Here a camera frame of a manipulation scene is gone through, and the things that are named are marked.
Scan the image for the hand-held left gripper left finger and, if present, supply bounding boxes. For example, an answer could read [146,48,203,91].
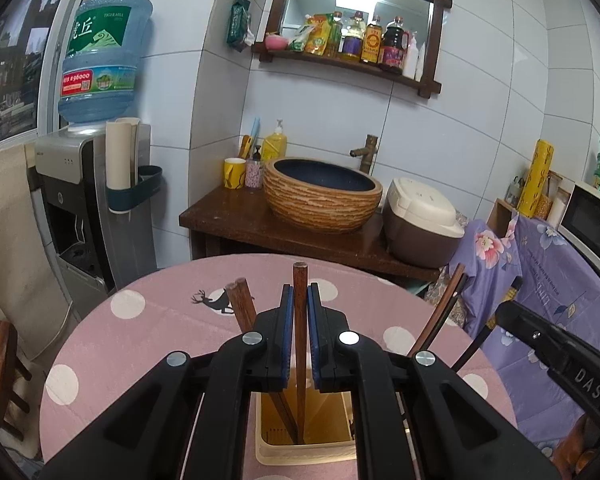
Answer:
[40,285,295,480]

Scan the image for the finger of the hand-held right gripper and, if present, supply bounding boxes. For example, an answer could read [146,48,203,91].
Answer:
[495,300,570,377]

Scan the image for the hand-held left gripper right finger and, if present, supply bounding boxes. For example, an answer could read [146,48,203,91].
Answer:
[307,284,561,480]

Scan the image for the cream plastic utensil holder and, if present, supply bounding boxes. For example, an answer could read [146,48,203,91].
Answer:
[255,379,359,465]

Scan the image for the purple floral cloth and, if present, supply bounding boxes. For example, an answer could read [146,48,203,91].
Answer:
[425,212,600,461]

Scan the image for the white microwave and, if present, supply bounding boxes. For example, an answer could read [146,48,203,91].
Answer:
[557,180,600,279]

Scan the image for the wooden sink counter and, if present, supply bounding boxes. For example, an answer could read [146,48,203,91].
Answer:
[179,185,443,287]

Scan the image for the brown woven sink basin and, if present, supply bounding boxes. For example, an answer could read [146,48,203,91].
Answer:
[262,156,384,235]

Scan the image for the pink polka dot tablecloth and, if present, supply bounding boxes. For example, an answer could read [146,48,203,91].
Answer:
[39,254,518,480]

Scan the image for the glass storage jar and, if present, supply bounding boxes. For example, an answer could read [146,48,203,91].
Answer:
[545,170,564,214]

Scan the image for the yellow roll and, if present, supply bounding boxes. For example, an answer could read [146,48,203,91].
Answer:
[520,139,555,220]

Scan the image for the brown white rice cooker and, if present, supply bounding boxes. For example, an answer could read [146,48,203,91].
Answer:
[382,176,466,270]

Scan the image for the patterned cup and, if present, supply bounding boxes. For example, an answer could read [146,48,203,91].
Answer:
[245,159,265,190]

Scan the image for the yellow cup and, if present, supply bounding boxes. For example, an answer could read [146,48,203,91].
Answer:
[223,157,247,190]

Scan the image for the bronze faucet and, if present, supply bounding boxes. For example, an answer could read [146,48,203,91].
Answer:
[349,134,380,176]

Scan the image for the yellow soap pump bottle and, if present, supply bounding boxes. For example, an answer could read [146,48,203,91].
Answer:
[261,119,288,164]

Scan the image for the dark blue cup caddy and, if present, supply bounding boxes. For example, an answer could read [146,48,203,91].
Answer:
[106,165,164,214]

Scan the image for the grey water dispenser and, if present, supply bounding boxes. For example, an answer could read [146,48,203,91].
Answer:
[35,122,159,294]

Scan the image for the dark wooden chair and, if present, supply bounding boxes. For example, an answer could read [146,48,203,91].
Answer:
[0,320,34,442]

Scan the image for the white squeeze bottle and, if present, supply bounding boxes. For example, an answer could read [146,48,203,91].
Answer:
[402,32,419,79]

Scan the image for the purple label bottle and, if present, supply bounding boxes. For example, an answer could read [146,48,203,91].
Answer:
[341,11,366,63]

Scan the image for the dark soy sauce bottle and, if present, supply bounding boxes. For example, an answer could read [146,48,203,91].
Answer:
[378,16,407,75]

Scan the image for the brown sauce bottle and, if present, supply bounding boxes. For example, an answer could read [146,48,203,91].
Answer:
[361,16,384,65]

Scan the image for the yellow packet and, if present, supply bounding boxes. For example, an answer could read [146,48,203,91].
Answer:
[305,17,331,56]

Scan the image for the green white packet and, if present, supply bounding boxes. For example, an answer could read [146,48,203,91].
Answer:
[287,15,312,54]

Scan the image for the yellow oil bottle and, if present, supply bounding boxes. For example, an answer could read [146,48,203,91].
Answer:
[325,11,344,59]

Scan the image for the wooden framed mirror shelf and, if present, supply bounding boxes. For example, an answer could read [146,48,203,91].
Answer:
[252,0,454,99]

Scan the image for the blue water jug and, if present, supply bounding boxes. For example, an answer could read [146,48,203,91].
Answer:
[57,0,154,126]

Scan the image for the sliding glass window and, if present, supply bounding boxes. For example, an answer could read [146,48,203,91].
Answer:
[0,0,99,154]

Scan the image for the green wall packet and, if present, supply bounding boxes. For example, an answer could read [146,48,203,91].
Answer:
[225,0,255,54]

